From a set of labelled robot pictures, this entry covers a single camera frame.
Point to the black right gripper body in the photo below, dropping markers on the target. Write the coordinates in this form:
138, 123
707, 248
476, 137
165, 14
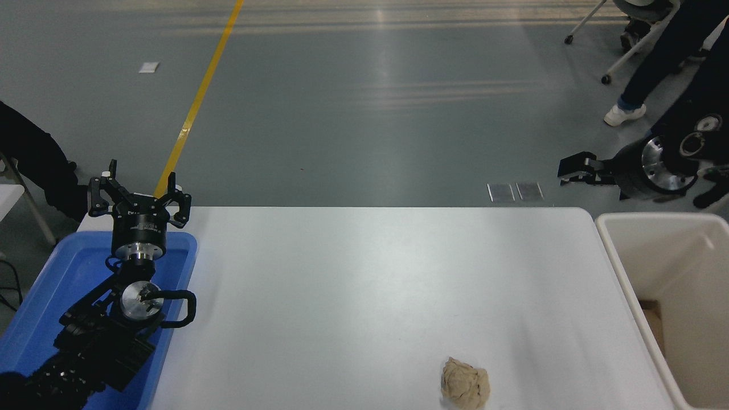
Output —
629, 171

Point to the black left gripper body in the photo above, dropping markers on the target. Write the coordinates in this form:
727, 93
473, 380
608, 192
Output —
139, 228

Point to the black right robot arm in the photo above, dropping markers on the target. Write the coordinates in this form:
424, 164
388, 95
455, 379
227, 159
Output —
666, 165

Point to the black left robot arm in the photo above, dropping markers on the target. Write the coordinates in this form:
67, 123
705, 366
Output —
91, 341

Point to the metal floor plate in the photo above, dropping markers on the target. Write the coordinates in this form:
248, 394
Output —
500, 192
529, 191

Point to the blue plastic tray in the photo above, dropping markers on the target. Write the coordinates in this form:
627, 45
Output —
68, 273

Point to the seated person in black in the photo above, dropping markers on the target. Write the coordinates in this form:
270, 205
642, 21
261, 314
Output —
34, 154

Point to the white side table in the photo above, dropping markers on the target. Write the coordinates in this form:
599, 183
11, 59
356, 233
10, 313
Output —
10, 196

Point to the white wheeled office chair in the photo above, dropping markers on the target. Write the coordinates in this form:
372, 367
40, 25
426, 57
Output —
626, 57

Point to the large pale plastic bin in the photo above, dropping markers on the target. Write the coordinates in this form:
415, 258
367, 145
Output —
683, 273

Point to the standing person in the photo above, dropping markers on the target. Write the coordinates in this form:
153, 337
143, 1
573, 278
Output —
663, 51

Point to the person seated on chair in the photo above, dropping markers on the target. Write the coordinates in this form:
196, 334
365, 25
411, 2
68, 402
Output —
631, 37

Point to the crumpled tan paper ball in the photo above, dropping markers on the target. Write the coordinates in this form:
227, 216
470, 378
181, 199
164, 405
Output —
466, 384

